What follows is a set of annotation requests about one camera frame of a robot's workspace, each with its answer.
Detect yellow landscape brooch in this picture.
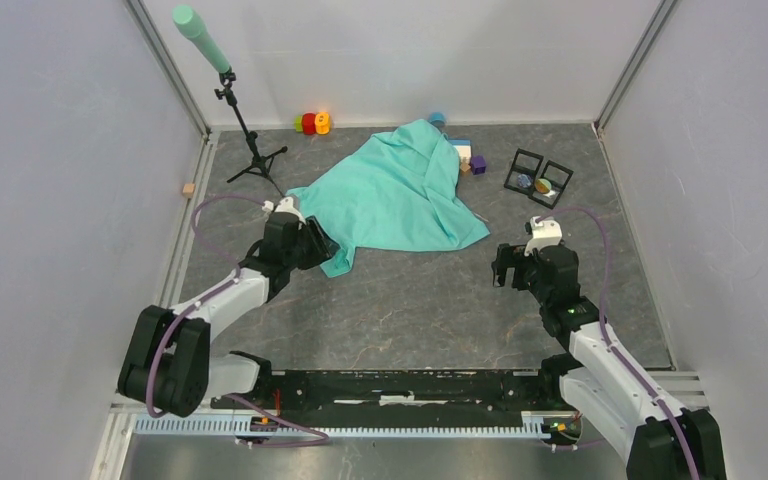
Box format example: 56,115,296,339
534,178,553,196

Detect teal t-shirt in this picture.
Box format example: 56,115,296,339
288,120,489,278

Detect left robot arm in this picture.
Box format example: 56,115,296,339
117,212,338,418

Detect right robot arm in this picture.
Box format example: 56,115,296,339
491,243,727,479

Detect black tripod stand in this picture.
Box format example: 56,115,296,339
214,68,288,196

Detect left black display case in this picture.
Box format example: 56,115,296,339
503,148,545,195

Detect black display case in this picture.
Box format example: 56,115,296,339
528,160,574,209
503,148,545,195

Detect purple cube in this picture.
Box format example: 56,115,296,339
469,155,487,175

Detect right black display case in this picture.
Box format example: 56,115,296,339
528,160,574,209

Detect small wooden cube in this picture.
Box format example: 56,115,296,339
181,183,196,199

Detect blue white block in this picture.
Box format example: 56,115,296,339
449,139,472,163

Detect red orange green toy rings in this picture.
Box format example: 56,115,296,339
293,111,332,136

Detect blue round toy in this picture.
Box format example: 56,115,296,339
427,112,447,128

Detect green microphone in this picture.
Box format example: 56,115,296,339
172,4,232,75

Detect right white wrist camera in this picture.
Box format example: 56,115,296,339
525,216,563,256

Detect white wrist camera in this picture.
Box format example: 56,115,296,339
525,216,563,256
261,196,306,223

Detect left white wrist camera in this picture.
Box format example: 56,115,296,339
261,196,306,223

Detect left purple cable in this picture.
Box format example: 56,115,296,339
145,193,331,449

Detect purple cable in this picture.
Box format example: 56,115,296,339
542,206,703,480
145,193,331,449

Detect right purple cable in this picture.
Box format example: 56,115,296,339
542,206,703,480

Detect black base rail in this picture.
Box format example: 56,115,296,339
243,369,577,428

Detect white cable duct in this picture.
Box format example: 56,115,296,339
133,411,550,440

